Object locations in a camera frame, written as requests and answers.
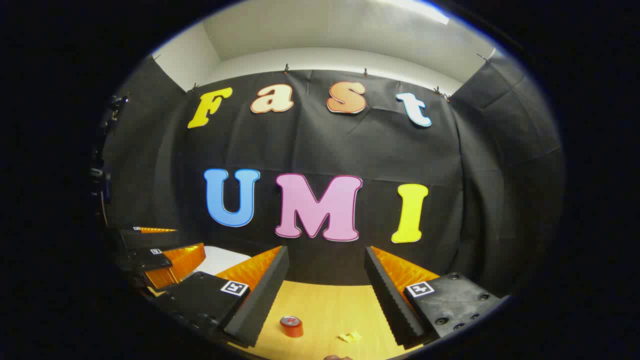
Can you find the red pop can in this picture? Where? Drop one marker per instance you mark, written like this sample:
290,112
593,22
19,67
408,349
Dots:
291,327

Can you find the yellow paper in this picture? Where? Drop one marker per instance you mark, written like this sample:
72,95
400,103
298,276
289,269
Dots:
350,337

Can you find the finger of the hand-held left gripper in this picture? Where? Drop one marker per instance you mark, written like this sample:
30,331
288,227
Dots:
150,239
145,260

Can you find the white desktop garbage bin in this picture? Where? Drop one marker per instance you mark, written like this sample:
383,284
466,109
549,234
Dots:
220,260

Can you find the black backdrop cloth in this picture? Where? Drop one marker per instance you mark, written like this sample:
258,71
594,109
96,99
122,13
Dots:
300,145

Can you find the wooden desktop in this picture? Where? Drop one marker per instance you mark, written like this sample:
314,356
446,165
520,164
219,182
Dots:
330,310

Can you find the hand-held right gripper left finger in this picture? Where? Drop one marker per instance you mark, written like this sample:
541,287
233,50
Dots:
265,295

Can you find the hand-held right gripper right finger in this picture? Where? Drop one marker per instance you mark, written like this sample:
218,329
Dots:
387,295

